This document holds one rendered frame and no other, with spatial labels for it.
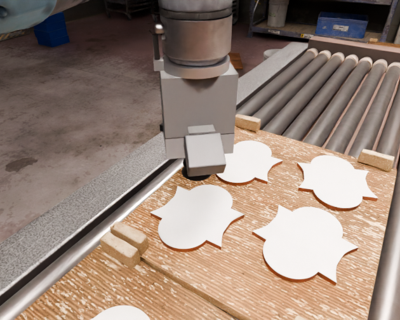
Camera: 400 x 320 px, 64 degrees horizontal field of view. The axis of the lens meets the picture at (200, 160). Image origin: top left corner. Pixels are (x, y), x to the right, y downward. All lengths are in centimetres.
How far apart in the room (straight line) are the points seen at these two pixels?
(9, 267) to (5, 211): 161
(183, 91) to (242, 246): 24
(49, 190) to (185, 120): 186
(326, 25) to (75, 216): 461
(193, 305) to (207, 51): 29
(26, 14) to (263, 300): 37
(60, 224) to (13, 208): 158
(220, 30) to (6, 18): 19
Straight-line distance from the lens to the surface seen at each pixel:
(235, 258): 46
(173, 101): 36
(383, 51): 139
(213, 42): 34
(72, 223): 57
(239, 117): 73
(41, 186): 224
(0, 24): 24
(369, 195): 60
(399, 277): 54
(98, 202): 59
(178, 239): 47
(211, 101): 36
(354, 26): 494
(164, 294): 43
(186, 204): 52
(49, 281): 51
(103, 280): 46
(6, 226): 206
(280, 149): 68
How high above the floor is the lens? 130
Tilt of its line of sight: 36 degrees down
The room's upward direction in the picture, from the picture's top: straight up
